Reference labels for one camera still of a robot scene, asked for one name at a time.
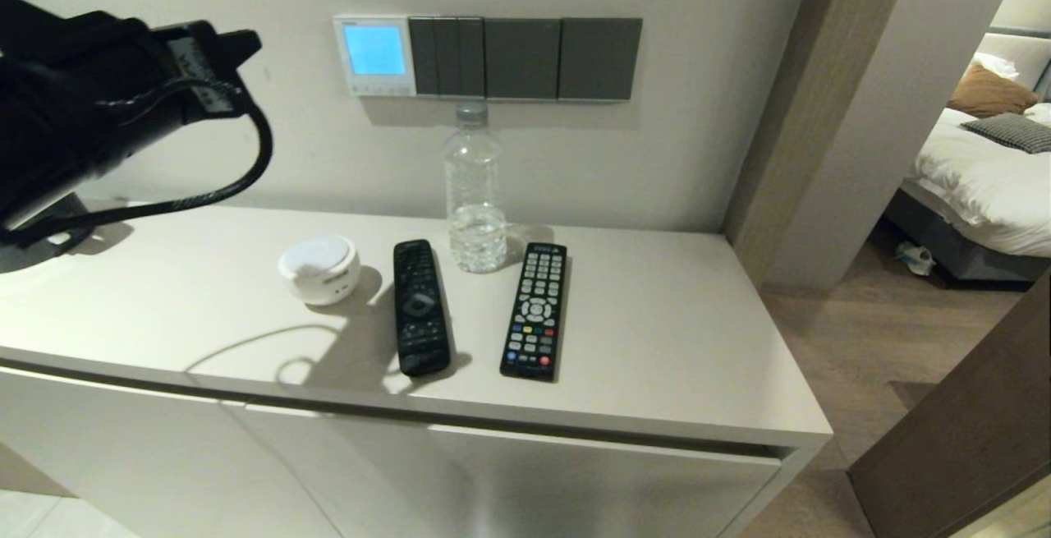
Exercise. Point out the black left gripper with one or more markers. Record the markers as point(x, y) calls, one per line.
point(66, 103)

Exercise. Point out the white wall thermostat panel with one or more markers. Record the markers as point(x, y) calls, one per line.
point(376, 52)

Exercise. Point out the black remote with coloured buttons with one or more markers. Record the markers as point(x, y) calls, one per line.
point(534, 308)

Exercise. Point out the light wood door panel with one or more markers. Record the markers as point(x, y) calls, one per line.
point(805, 111)

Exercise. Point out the white round smart speaker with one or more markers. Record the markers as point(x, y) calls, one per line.
point(318, 271)

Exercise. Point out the black electric kettle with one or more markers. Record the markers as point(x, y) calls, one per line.
point(33, 257)

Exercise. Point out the clear plastic water bottle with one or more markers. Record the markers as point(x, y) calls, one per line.
point(476, 193)

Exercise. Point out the black remote with grey pad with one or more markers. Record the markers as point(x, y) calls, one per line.
point(420, 308)

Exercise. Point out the beige cabinet door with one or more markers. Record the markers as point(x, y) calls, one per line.
point(123, 456)
point(534, 489)

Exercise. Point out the beige cabinet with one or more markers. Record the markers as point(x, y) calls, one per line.
point(657, 333)

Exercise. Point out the white teal slipper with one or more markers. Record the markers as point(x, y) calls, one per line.
point(915, 259)

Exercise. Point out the brown pillow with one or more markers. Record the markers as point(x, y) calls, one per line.
point(989, 94)

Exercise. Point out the bed with white duvet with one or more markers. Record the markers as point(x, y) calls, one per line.
point(985, 193)

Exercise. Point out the dark grey bed base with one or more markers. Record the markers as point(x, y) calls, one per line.
point(985, 268)

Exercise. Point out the checkered grey pillow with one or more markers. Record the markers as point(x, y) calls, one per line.
point(1014, 134)

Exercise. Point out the white pillow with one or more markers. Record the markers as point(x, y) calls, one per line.
point(1018, 49)

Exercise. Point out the grey headboard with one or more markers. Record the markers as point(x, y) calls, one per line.
point(1026, 32)

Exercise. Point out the dark brown wooden door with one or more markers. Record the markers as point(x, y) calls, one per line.
point(969, 423)

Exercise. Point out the grey triple rocker switch panel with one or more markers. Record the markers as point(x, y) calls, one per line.
point(447, 57)

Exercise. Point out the grey single switch panel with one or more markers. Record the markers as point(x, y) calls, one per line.
point(523, 58)
point(599, 60)

